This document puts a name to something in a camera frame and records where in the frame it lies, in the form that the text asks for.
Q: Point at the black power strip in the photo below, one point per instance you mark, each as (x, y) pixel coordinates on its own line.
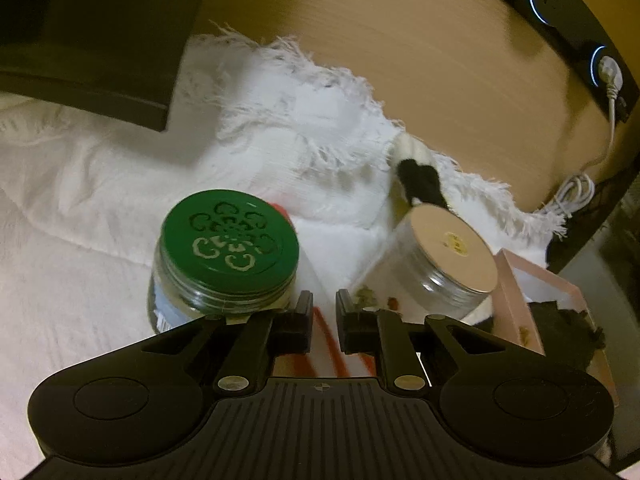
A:
(565, 15)

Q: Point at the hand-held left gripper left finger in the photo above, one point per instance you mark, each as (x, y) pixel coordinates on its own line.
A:
(300, 322)

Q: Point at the pink cardboard box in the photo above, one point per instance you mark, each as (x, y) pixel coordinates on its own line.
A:
(515, 300)

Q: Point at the white fringed textured cloth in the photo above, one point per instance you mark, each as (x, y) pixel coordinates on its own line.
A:
(75, 200)

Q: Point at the glass jar green lid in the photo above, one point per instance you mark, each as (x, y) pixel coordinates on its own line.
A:
(230, 230)

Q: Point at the black and white knit toy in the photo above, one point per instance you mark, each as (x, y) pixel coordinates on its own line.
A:
(417, 175)

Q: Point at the black mesh oval pouch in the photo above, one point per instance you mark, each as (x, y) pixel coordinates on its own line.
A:
(565, 330)

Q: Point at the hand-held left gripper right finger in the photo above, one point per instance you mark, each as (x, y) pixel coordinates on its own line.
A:
(347, 322)

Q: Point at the red and white cloth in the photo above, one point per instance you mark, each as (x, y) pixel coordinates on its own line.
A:
(330, 345)

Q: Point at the black monitor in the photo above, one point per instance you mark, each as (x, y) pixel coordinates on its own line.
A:
(100, 20)

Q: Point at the clear jar silver lid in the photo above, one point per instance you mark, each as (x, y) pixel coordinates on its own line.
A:
(440, 245)

